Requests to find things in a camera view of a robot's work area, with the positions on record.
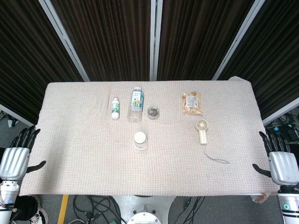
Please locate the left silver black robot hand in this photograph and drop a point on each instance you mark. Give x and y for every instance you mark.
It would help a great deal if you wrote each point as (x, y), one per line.
(12, 158)

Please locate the round tin of clips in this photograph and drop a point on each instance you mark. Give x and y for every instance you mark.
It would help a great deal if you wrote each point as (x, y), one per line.
(153, 112)

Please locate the white handheld fan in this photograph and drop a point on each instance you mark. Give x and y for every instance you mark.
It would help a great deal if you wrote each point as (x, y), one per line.
(202, 131)

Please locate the black white sneaker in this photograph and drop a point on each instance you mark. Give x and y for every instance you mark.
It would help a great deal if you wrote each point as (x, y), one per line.
(38, 215)

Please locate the clear bag of snacks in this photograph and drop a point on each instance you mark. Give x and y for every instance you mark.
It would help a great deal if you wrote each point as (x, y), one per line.
(192, 103)

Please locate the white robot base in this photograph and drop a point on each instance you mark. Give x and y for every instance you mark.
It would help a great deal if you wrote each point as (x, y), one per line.
(143, 210)

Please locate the clear plastic water bottle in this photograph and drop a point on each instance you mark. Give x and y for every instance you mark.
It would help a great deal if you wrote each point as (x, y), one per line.
(135, 105)

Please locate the small white green bottle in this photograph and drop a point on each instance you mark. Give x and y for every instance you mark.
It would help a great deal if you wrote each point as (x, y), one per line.
(115, 108)

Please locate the beige woven tablecloth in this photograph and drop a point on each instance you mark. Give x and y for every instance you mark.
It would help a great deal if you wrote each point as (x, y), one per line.
(149, 149)

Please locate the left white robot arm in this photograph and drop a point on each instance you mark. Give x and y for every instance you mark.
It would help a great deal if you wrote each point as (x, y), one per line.
(7, 200)

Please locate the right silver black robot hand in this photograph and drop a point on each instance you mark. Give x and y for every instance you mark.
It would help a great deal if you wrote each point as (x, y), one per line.
(281, 165)

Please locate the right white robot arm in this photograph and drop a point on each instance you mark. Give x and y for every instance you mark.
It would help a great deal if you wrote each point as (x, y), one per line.
(289, 205)

